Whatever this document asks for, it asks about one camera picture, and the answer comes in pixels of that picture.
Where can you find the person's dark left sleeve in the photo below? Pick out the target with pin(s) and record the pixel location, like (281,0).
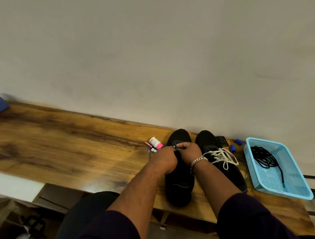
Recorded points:
(110,227)

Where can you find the black shoe without laces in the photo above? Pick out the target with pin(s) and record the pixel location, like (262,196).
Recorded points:
(179,182)

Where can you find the person's right fingers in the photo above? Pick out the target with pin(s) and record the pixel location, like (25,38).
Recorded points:
(184,145)

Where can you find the person's dark right sleeve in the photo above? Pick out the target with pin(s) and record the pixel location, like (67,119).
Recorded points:
(253,219)

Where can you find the white bottle with pink cap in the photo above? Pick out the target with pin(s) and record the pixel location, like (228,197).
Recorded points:
(155,142)

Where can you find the black shoe with white laces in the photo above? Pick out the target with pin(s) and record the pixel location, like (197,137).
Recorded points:
(209,141)

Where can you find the black shoelace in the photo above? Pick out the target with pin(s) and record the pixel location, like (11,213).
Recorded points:
(264,158)

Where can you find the person's left hand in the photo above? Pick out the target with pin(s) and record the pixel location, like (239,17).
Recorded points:
(163,159)

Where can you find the person's left fingers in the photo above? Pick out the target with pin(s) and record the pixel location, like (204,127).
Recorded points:
(173,150)

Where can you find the blue pen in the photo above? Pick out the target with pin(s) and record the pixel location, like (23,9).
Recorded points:
(149,152)

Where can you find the wooden table drawer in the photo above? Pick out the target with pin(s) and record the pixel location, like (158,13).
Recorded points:
(59,197)

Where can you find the person's dark sleeve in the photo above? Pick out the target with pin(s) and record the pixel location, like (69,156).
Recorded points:
(110,227)
(253,219)

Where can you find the person's right hand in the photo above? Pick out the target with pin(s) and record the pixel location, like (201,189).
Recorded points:
(190,152)

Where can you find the blue cap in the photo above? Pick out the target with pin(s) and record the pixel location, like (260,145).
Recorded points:
(233,148)
(238,141)

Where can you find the small black case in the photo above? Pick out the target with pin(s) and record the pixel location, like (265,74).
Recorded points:
(222,140)

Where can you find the blue cloth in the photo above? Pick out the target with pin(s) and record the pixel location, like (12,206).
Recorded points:
(3,104)

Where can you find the person's dark trousers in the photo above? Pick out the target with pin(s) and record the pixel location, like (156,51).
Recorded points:
(83,211)

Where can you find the person's right forearm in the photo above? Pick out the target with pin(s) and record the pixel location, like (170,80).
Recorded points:
(214,182)

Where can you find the light blue plastic basket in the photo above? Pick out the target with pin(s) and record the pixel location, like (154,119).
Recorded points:
(290,184)

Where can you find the orange pen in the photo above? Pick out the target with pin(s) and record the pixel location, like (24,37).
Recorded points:
(148,144)

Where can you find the person's left forearm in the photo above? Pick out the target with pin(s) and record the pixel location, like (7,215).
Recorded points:
(140,194)

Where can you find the white shoelace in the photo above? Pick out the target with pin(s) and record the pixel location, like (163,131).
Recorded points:
(221,156)

